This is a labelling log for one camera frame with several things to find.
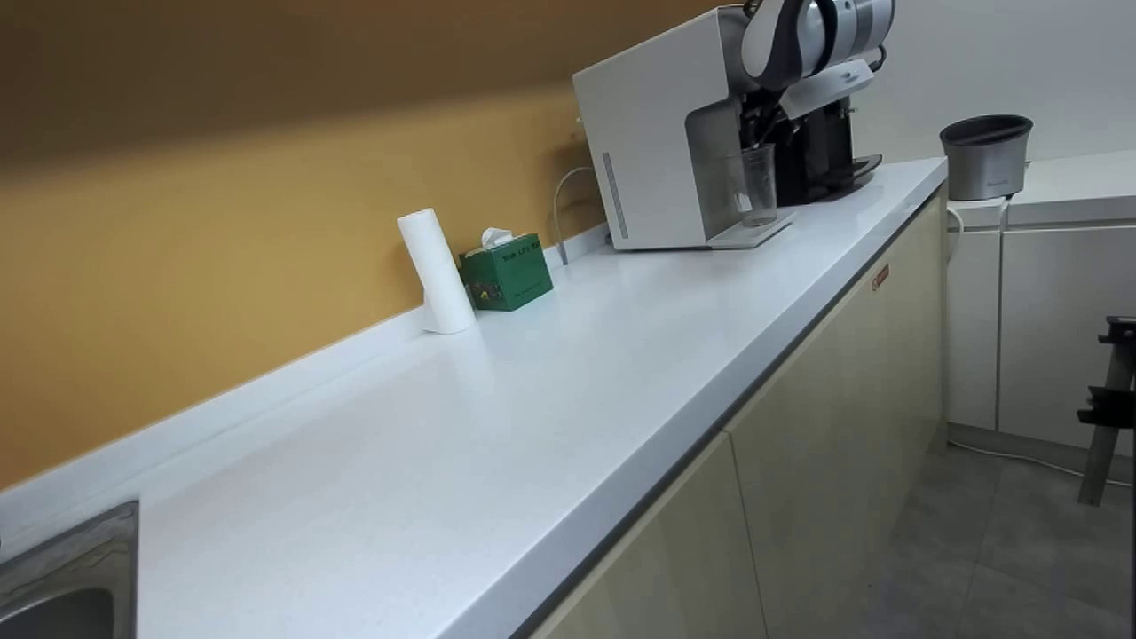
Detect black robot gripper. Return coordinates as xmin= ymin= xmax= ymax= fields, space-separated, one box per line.
xmin=738 ymin=87 xmax=794 ymax=148

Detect clear plastic cup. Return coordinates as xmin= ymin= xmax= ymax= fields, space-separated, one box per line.
xmin=738 ymin=142 xmax=783 ymax=228

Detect grey round bin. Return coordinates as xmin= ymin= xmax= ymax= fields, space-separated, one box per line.
xmin=937 ymin=111 xmax=1035 ymax=204

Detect beige cabinet door with sticker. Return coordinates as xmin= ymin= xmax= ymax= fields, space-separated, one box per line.
xmin=722 ymin=193 xmax=951 ymax=639

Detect green tissue box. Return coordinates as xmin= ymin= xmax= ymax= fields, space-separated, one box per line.
xmin=455 ymin=222 xmax=557 ymax=315

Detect white low cabinet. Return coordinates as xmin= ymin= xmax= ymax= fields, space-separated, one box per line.
xmin=942 ymin=144 xmax=1136 ymax=462

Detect white paper towel roll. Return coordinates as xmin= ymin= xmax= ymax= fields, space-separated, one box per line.
xmin=394 ymin=204 xmax=479 ymax=336

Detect stainless steel sink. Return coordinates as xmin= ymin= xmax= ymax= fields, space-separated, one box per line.
xmin=0 ymin=496 xmax=145 ymax=639

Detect grey power cord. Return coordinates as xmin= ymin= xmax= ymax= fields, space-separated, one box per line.
xmin=548 ymin=115 xmax=596 ymax=240

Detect black camera tripod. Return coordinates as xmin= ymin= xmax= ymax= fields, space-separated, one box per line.
xmin=1071 ymin=312 xmax=1136 ymax=510

